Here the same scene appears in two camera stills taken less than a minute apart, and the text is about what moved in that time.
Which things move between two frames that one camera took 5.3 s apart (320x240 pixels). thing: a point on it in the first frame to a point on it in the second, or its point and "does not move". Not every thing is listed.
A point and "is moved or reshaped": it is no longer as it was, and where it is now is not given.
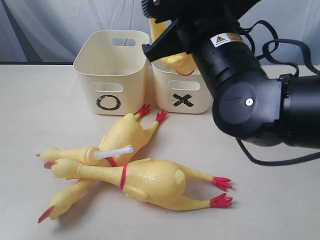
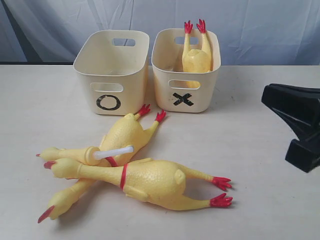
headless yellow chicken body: [184, 64] is moved or reshaped
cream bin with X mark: [179, 93] does not move
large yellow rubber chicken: [160, 183] does not move
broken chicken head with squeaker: [91, 155] does not move
